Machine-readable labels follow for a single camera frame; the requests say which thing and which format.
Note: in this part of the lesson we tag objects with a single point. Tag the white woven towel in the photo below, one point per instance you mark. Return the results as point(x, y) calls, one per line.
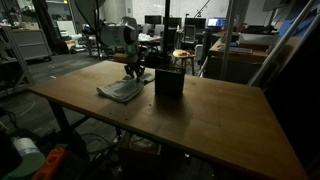
point(121, 90)

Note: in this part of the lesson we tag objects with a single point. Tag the orange plastic tool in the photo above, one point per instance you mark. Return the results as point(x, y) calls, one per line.
point(50, 165)

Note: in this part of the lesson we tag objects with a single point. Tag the mesh back office chair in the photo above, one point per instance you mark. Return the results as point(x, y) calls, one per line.
point(189, 33)

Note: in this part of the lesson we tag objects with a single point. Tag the wooden background desk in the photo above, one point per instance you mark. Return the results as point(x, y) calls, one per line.
point(150, 38)

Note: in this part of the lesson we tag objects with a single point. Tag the lit computer monitor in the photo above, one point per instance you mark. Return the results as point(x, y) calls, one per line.
point(216, 22)

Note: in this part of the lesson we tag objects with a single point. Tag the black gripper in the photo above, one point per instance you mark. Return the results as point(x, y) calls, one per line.
point(136, 65)

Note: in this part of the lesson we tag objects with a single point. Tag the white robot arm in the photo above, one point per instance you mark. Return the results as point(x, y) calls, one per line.
point(115, 33)

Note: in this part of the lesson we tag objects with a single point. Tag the grey keyboard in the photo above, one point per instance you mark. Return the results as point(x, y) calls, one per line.
point(235, 50)

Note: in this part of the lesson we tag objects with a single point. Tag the round wooden stool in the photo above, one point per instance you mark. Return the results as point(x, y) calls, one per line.
point(183, 53)

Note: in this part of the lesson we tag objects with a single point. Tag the small red parts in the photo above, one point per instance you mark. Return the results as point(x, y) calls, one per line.
point(187, 52)

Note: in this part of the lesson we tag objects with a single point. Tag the black vertical pole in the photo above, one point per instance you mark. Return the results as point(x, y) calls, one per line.
point(166, 33)

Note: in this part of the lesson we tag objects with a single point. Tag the white chair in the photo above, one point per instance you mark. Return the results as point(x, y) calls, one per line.
point(68, 28)

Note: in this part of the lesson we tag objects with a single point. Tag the cardboard box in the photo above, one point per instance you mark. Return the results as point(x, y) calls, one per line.
point(140, 146)

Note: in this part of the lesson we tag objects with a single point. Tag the black mesh holder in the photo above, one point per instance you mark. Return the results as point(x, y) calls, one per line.
point(170, 83)

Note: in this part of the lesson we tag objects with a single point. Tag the grey drawer cabinet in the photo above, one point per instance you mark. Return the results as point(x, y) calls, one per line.
point(31, 43)

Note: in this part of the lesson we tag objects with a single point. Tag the leaning aluminium post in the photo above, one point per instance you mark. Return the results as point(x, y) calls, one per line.
point(283, 43)

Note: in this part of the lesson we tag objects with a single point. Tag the upright aluminium post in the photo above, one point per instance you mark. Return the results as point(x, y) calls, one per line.
point(227, 40)

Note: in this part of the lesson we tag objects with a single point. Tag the metal shelf frame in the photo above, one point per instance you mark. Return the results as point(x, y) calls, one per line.
point(16, 63)

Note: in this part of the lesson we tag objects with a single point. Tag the wooden workbench with drawers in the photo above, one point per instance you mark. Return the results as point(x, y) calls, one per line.
point(233, 63)

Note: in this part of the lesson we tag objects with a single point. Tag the blue foam board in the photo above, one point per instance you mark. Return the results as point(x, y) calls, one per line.
point(293, 25)

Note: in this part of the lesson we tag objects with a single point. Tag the black computer monitor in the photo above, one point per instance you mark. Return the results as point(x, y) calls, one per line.
point(195, 22)
point(153, 19)

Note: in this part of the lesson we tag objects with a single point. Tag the black table leg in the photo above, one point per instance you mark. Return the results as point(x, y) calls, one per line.
point(61, 120)

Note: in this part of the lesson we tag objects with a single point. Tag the black computer tower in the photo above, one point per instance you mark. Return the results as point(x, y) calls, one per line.
point(206, 46)

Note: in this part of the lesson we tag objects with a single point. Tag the grey box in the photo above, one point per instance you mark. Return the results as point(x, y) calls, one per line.
point(258, 39)

